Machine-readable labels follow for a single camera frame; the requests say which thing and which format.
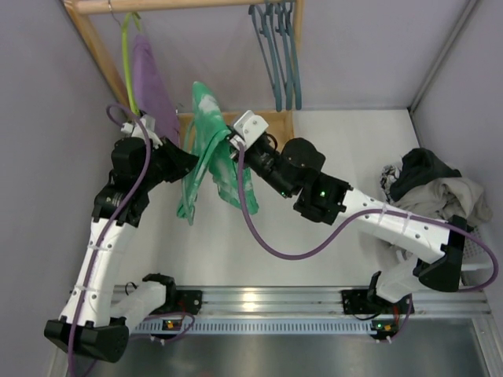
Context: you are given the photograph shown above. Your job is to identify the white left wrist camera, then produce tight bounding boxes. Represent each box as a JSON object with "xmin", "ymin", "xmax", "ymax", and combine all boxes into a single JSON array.
[{"xmin": 121, "ymin": 115, "xmax": 163, "ymax": 148}]

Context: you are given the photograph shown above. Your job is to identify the mint green hanger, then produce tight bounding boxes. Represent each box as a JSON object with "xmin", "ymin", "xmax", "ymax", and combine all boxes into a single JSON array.
[{"xmin": 178, "ymin": 116, "xmax": 223, "ymax": 225}]

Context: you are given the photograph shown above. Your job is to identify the purple trousers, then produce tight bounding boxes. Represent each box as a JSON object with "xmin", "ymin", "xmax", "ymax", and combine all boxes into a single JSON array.
[{"xmin": 133, "ymin": 34, "xmax": 180, "ymax": 146}]

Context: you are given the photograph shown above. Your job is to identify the grey slotted cable duct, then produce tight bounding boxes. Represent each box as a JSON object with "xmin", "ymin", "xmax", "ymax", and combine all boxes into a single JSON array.
[{"xmin": 133, "ymin": 317, "xmax": 398, "ymax": 337}]

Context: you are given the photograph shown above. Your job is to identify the grey garment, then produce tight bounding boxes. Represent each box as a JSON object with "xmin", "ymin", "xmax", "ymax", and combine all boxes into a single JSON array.
[{"xmin": 393, "ymin": 178, "xmax": 493, "ymax": 227}]

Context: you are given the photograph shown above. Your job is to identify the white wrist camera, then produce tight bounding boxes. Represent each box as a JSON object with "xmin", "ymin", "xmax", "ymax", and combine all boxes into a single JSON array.
[
  {"xmin": 230, "ymin": 110, "xmax": 269, "ymax": 147},
  {"xmin": 121, "ymin": 115, "xmax": 163, "ymax": 148}
]

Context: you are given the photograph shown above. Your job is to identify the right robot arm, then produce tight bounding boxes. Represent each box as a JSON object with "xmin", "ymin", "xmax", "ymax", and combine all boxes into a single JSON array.
[{"xmin": 229, "ymin": 134, "xmax": 467, "ymax": 307}]

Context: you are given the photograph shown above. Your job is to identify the green white patterned trousers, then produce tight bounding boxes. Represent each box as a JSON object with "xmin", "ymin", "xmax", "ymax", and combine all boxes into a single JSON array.
[{"xmin": 176, "ymin": 82, "xmax": 240, "ymax": 225}]

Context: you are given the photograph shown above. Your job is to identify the white laundry basket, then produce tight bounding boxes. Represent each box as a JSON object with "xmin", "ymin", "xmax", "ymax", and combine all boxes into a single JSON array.
[{"xmin": 396, "ymin": 227, "xmax": 496, "ymax": 284}]

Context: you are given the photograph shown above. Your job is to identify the black white patterned garment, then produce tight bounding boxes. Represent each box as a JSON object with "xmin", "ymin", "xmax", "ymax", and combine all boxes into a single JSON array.
[{"xmin": 379, "ymin": 165, "xmax": 401, "ymax": 204}]

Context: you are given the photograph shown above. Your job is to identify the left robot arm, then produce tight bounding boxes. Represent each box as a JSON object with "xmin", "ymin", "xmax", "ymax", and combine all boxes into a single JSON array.
[{"xmin": 44, "ymin": 137, "xmax": 198, "ymax": 363}]

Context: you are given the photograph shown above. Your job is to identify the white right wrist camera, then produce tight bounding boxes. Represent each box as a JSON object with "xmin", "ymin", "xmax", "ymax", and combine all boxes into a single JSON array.
[{"xmin": 230, "ymin": 110, "xmax": 269, "ymax": 147}]

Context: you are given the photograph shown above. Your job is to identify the black dark garment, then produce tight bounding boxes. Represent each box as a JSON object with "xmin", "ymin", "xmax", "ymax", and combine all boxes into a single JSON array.
[{"xmin": 389, "ymin": 148, "xmax": 461, "ymax": 202}]

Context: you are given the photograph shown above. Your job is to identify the lime green hanger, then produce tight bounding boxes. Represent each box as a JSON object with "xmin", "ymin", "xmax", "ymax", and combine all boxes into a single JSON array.
[{"xmin": 121, "ymin": 12, "xmax": 141, "ymax": 115}]

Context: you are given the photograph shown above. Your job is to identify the aluminium mounting rail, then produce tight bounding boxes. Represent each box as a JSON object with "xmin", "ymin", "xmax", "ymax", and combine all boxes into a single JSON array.
[{"xmin": 112, "ymin": 285, "xmax": 492, "ymax": 316}]

